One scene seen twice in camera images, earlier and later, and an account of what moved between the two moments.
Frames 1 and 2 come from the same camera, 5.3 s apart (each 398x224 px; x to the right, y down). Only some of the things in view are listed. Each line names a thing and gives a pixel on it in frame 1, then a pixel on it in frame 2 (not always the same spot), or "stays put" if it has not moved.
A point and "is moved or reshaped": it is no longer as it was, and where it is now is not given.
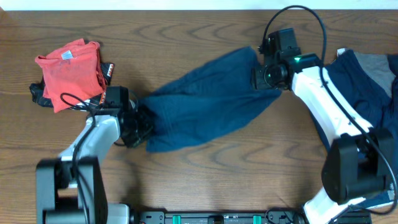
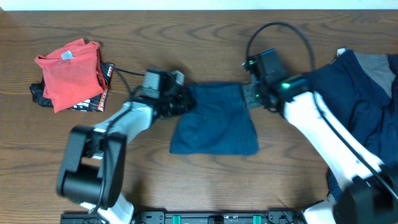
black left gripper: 140,125 -> 185,100
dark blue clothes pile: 380,110 stays put
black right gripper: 258,81 -> 249,93
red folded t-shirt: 74,72 stays put
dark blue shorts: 204,100 is moved or reshaped
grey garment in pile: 377,66 stays put
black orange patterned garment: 38,92 stays put
